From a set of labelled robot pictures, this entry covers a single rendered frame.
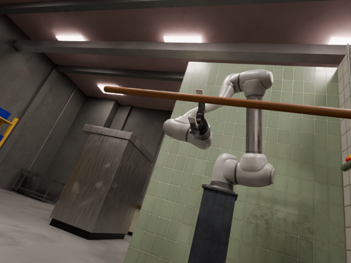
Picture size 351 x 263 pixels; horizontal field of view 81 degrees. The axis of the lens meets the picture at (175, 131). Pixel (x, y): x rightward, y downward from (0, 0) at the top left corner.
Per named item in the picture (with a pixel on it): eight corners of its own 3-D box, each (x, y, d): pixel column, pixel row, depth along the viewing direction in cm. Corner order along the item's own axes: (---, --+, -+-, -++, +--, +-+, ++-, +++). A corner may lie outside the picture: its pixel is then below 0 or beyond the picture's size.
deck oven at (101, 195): (85, 224, 566) (116, 150, 653) (127, 239, 525) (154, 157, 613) (35, 220, 415) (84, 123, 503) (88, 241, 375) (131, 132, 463)
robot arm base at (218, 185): (202, 191, 149) (204, 183, 152) (233, 198, 142) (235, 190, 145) (199, 185, 134) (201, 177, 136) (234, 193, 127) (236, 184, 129)
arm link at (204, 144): (208, 144, 103) (184, 137, 108) (209, 155, 117) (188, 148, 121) (214, 126, 107) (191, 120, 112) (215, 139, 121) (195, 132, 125)
